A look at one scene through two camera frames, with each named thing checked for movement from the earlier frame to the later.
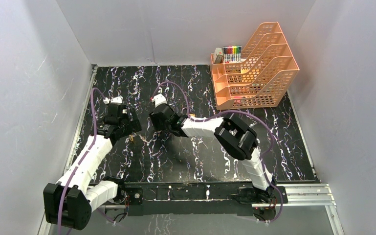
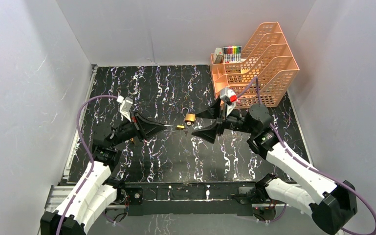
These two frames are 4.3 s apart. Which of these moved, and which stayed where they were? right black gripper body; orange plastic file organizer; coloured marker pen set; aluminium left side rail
Moved: right black gripper body
Stayed: aluminium left side rail; coloured marker pen set; orange plastic file organizer
